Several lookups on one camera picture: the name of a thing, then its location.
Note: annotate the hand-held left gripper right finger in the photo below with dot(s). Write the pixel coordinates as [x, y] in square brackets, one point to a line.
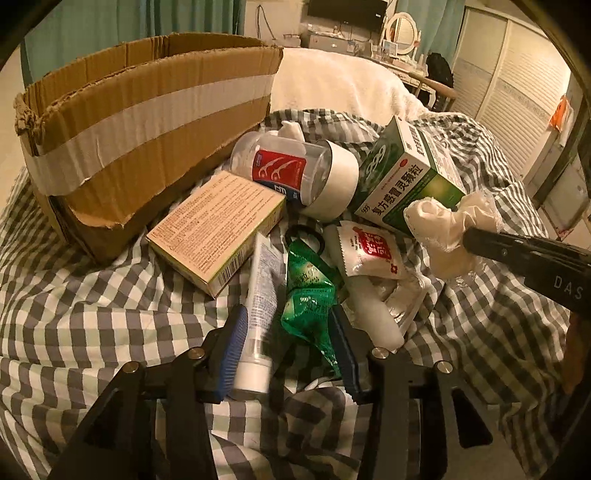
[348, 355]

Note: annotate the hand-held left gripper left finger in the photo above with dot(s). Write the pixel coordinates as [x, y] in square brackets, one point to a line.
[233, 350]

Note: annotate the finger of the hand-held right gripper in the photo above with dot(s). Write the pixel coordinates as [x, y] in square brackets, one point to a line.
[508, 249]

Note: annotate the silver white sachet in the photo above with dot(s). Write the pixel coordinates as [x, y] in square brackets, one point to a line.
[374, 314]

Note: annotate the white tube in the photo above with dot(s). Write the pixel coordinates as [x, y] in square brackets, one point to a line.
[261, 295]

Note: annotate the green foil packet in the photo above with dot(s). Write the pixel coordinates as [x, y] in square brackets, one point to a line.
[307, 295]

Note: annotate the white sachet red label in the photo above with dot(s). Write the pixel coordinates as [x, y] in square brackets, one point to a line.
[369, 249]

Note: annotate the green and white medicine box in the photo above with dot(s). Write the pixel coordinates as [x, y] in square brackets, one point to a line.
[406, 175]

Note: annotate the tan and green carton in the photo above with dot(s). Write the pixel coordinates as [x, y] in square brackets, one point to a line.
[217, 221]

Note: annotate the clear plastic jar red label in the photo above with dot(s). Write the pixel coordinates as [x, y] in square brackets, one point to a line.
[295, 173]

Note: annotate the brown cardboard box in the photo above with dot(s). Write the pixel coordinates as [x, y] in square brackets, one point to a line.
[152, 138]

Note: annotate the grey checkered bed sheet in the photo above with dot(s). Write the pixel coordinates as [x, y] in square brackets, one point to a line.
[92, 314]

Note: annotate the orange tag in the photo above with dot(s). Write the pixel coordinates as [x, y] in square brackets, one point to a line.
[561, 113]

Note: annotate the white louvered wardrobe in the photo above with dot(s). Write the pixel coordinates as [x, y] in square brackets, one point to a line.
[512, 87]

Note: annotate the wooden chair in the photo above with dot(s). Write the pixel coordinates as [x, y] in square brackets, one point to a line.
[438, 90]

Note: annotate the black bag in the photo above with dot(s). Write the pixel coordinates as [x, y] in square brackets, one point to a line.
[438, 69]

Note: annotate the small white tissue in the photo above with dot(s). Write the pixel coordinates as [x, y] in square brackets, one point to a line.
[291, 131]

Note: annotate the narrow green curtain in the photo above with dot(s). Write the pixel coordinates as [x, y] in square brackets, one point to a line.
[434, 27]

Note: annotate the white oval vanity mirror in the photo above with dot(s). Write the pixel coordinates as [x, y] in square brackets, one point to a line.
[401, 34]

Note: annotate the white fluffy blanket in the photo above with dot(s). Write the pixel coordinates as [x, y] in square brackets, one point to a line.
[332, 78]

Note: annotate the cluttered dressing table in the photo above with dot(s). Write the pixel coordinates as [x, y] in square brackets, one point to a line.
[332, 41]

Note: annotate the wide green curtain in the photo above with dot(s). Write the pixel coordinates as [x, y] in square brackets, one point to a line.
[115, 23]

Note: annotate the black wall television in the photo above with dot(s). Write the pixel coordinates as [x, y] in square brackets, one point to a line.
[346, 14]

